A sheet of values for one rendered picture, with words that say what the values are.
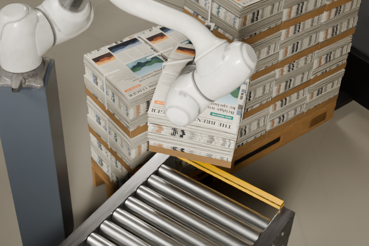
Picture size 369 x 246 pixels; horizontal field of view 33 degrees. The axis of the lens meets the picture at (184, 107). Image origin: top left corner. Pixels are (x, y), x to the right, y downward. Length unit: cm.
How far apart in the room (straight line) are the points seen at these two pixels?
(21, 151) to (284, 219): 106
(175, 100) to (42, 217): 131
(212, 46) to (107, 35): 281
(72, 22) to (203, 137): 66
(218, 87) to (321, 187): 186
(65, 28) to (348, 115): 212
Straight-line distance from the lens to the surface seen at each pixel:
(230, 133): 191
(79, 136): 358
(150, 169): 224
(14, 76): 231
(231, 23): 275
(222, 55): 159
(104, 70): 266
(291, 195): 332
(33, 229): 287
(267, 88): 312
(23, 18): 221
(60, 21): 227
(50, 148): 249
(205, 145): 201
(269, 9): 283
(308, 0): 301
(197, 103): 166
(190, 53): 216
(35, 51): 227
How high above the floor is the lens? 240
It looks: 40 degrees down
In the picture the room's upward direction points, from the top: 3 degrees clockwise
